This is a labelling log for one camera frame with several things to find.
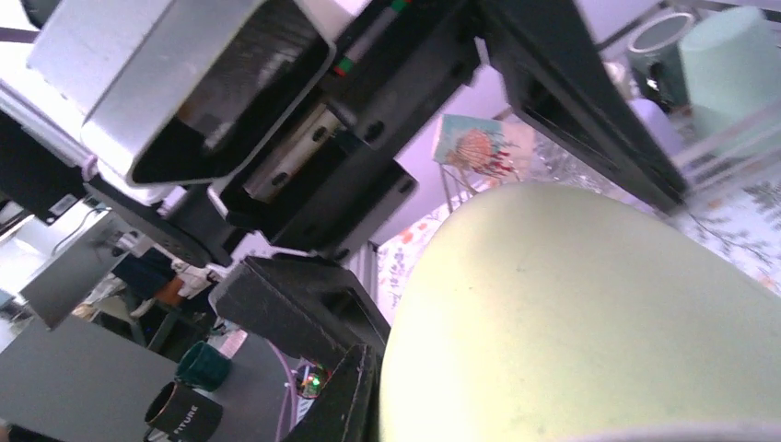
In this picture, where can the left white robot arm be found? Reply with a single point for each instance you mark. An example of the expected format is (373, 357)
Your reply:
(38, 174)

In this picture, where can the black mug with lettering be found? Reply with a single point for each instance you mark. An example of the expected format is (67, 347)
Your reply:
(184, 413)

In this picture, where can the yellow-green mug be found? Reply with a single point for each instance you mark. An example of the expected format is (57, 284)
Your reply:
(485, 367)

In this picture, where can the dark green ribbed cup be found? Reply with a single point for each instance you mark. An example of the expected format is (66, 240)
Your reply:
(203, 367)

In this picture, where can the floral patterned mug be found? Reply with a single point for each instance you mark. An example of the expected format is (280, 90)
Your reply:
(490, 148)

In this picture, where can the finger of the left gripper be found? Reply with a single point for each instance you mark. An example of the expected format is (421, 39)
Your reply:
(555, 80)

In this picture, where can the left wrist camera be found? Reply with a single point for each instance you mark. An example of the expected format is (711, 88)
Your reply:
(183, 92)

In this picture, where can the wire dish rack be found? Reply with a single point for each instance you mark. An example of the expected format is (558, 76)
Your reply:
(747, 148)

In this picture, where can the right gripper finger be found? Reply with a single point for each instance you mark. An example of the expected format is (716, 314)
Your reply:
(347, 410)

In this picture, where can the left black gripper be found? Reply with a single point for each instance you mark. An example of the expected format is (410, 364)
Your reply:
(319, 173)

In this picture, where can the mint green cup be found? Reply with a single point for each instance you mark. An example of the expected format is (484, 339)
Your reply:
(731, 68)

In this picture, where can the dark grey-green mug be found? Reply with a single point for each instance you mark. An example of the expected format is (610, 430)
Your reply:
(655, 63)

